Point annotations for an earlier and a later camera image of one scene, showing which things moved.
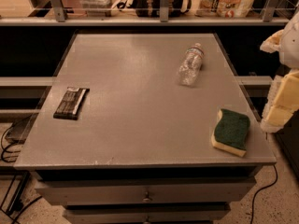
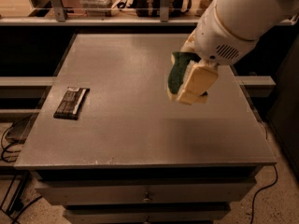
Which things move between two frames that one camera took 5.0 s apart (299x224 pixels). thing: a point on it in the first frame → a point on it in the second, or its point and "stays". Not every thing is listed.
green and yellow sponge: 231,132 → 178,67
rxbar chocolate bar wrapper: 71,103 stays
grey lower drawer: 191,213 stays
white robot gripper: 291,47 → 219,37
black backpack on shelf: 146,1 stays
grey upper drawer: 145,191 stays
